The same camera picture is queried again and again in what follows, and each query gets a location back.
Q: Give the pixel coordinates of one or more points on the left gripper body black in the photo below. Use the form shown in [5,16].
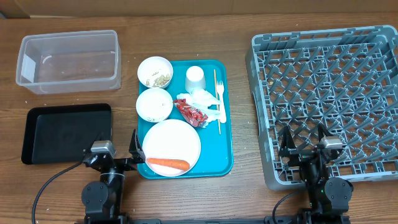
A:
[124,165]

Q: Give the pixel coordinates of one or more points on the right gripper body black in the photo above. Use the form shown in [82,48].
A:
[311,172]

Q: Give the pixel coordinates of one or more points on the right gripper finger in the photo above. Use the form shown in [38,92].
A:
[287,146]
[323,133]

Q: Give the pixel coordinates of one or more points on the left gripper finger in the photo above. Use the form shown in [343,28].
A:
[98,137]
[137,154]

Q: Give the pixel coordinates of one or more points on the white bowl with rice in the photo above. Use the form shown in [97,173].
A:
[154,105]

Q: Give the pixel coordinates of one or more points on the orange carrot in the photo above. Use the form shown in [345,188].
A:
[172,163]

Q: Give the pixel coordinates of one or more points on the red snack wrapper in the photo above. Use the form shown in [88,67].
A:
[191,114]

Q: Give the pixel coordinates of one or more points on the white bowl with peanuts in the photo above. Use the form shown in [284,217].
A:
[155,72]

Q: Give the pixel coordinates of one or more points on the white napkin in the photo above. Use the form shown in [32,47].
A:
[202,100]

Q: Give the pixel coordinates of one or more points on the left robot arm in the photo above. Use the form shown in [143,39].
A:
[102,199]

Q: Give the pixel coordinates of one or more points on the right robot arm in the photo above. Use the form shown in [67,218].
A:
[328,196]

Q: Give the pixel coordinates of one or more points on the black waste tray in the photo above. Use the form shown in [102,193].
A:
[61,133]

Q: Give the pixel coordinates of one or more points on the grey dishwasher rack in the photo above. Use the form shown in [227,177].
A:
[345,79]

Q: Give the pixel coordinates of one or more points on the white round plate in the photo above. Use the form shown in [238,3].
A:
[171,139]

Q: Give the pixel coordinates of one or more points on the clear plastic bin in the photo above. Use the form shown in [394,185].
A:
[69,62]

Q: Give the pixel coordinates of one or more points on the teal serving tray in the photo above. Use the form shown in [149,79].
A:
[216,157]

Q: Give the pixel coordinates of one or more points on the white plastic fork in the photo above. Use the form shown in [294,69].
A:
[220,91]

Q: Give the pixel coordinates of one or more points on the white upturned cup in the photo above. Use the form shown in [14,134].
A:
[195,79]

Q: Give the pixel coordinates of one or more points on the cardboard backdrop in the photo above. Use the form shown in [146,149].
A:
[110,8]

